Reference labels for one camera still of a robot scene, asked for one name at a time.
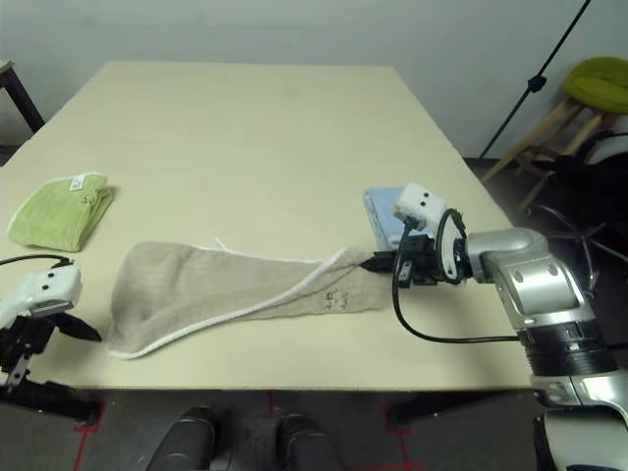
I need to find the wooden stool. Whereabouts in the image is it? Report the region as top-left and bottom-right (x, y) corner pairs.
(483, 95), (619, 212)

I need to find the blue folded towel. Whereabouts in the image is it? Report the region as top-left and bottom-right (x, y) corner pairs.
(362, 184), (408, 251)

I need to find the green folded towel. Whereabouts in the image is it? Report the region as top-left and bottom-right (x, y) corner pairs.
(7, 171), (117, 254)

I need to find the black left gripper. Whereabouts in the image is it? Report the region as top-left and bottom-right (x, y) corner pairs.
(0, 310), (103, 393)

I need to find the black stand pole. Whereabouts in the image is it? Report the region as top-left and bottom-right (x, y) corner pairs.
(478, 0), (593, 159)

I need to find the black office chair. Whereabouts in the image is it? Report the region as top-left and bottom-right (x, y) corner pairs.
(527, 131), (628, 269)

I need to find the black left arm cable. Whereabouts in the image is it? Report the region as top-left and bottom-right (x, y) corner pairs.
(0, 253), (75, 270)

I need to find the green stool cushion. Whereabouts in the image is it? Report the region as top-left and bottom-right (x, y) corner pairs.
(562, 57), (628, 114)

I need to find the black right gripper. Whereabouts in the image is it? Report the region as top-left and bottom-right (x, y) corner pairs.
(361, 234), (467, 288)

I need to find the robot right leg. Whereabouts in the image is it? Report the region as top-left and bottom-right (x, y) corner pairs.
(277, 414), (344, 471)

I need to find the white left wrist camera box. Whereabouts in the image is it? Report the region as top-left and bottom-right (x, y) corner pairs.
(0, 264), (82, 325)

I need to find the beige towel with white trim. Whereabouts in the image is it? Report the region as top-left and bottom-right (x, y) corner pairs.
(105, 237), (387, 362)

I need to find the black table foot bar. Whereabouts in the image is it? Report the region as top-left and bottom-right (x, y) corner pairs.
(0, 380), (102, 426)

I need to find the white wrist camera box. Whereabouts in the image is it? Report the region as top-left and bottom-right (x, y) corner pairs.
(0, 264), (82, 325)
(392, 182), (467, 284)

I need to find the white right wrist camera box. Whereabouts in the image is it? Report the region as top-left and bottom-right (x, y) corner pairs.
(392, 182), (467, 284)

